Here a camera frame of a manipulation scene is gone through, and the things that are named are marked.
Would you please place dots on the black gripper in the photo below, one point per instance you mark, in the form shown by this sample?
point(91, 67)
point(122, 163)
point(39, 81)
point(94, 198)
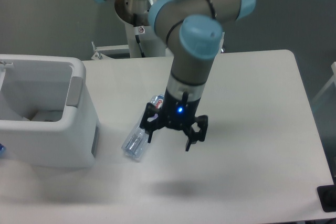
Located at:
point(175, 114)

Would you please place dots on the clear plastic bottle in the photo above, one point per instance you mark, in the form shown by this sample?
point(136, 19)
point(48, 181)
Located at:
point(137, 140)

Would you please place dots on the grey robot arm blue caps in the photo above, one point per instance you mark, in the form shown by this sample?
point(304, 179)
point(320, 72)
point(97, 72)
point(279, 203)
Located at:
point(192, 31)

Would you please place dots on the white trash can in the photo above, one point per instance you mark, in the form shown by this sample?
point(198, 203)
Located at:
point(33, 83)

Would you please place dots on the translucent box right edge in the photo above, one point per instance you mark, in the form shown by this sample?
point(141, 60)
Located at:
point(324, 93)

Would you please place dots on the black device table corner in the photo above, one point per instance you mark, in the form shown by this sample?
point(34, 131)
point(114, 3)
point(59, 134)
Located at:
point(327, 197)

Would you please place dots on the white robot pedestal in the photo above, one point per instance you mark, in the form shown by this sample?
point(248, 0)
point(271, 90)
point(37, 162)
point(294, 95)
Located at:
point(141, 38)

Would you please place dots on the white pedestal foot bracket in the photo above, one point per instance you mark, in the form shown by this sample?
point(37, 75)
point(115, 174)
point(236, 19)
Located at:
point(110, 52)

